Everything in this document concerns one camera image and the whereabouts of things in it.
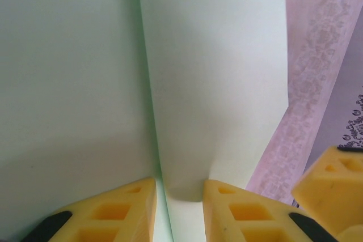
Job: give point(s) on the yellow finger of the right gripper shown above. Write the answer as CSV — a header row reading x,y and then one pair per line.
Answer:
x,y
353,232
331,185

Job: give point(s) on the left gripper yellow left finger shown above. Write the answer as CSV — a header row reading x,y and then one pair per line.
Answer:
x,y
113,219

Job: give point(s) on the light green paper sheet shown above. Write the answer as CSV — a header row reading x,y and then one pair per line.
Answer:
x,y
85,55

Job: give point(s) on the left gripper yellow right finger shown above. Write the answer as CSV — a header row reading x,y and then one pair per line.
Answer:
x,y
249,219

